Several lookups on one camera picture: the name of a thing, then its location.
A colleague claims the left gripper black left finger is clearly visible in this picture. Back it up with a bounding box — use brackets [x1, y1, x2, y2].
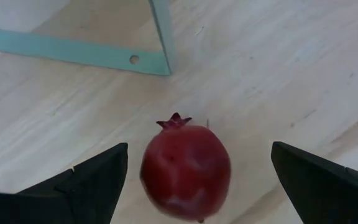
[17, 142, 129, 224]

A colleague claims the green perforated metal shelf riser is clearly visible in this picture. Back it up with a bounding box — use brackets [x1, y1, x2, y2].
[0, 0, 177, 77]

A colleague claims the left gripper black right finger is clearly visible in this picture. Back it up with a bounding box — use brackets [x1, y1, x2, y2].
[271, 141, 358, 224]

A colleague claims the dark red pomegranate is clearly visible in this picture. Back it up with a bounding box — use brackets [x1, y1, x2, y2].
[139, 112, 232, 223]

